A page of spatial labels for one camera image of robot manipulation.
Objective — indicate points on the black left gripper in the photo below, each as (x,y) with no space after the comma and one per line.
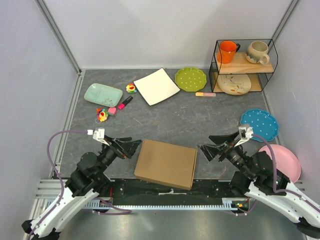
(125,149)

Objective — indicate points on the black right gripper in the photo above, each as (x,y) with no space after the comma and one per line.
(210,151)

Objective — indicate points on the brown cardboard box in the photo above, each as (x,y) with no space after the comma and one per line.
(166,164)

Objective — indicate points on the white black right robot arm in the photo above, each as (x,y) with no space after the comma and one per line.
(283,196)

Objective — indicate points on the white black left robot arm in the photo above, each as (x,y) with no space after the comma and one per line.
(87,182)

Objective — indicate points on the pink eraser block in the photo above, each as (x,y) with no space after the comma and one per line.
(112,111)

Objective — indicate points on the pink black highlighter marker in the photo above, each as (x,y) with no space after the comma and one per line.
(125,102)

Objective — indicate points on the orange pink pastel highlighter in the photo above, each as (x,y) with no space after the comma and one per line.
(205,94)

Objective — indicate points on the blue polka dot plate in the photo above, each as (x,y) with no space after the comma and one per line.
(262,122)

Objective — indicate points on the colourful flower plush toy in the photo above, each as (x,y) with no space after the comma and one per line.
(131,88)

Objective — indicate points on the mint green rectangular tray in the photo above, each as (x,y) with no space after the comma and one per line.
(103,95)

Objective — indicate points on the white square plate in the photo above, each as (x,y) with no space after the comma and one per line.
(156,87)

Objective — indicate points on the cream floral oval plate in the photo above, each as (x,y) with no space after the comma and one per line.
(238,84)

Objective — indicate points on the green polka dot plate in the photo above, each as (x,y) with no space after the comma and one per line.
(190,79)

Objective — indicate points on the pink round plate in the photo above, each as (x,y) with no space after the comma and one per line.
(287,162)

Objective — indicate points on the orange mug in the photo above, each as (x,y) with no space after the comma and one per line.
(226,51)

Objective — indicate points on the beige ceramic mug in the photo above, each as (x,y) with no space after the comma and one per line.
(257,53)

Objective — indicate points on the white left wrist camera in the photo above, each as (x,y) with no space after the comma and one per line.
(98,134)

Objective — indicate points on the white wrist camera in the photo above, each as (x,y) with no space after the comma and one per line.
(98,134)
(245,134)

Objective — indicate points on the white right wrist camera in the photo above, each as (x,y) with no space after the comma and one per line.
(245,134)

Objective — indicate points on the rainbow flower keychain toy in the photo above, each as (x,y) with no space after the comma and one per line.
(101,115)

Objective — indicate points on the grey slotted cable duct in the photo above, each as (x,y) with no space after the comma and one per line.
(226,205)

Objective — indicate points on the black wire wooden shelf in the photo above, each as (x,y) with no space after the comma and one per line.
(259,74)

